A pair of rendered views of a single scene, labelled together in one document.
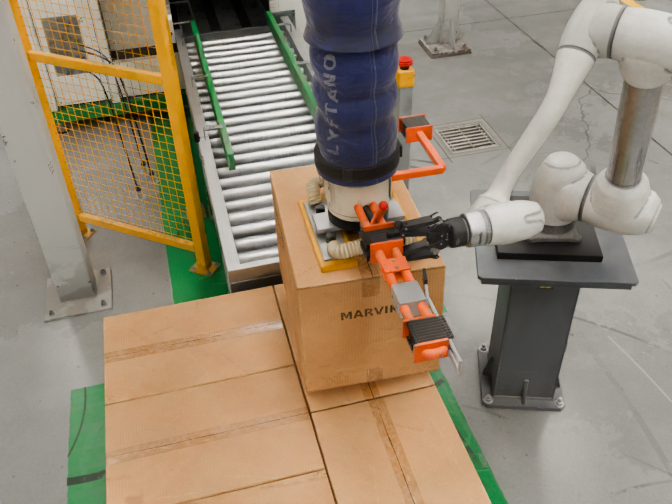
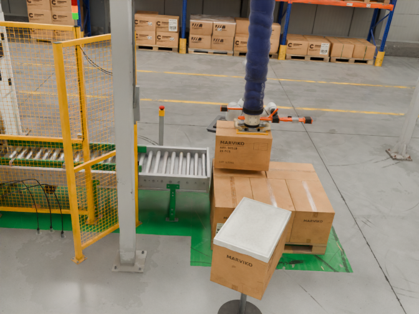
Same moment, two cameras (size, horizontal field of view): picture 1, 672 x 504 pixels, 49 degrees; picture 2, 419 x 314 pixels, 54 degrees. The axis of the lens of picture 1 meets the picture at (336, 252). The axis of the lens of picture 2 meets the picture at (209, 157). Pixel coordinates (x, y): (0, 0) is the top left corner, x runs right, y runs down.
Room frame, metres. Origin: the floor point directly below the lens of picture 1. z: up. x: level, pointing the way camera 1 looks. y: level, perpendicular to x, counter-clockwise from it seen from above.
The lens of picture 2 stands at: (1.35, 4.12, 2.89)
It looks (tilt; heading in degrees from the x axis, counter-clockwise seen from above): 28 degrees down; 280
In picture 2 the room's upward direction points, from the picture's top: 5 degrees clockwise
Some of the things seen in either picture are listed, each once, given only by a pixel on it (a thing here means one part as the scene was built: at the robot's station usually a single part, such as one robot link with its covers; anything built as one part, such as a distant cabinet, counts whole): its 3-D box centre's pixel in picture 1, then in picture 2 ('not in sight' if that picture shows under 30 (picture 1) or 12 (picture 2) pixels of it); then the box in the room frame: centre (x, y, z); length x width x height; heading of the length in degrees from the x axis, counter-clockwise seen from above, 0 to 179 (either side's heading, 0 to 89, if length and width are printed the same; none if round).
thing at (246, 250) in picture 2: not in sight; (251, 245); (1.41, 1.61, 0.82); 0.60 x 0.40 x 0.40; 78
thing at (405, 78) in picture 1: (401, 172); (161, 146); (2.76, -0.30, 0.50); 0.07 x 0.07 x 1.00; 13
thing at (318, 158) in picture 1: (357, 153); (252, 108); (1.66, -0.07, 1.28); 0.23 x 0.23 x 0.04
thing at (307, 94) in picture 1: (303, 70); (78, 143); (3.63, 0.14, 0.60); 1.60 x 0.10 x 0.09; 13
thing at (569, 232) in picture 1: (548, 216); not in sight; (1.99, -0.73, 0.80); 0.22 x 0.18 x 0.06; 177
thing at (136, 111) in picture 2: not in sight; (128, 102); (2.60, 1.11, 1.62); 0.20 x 0.05 x 0.30; 13
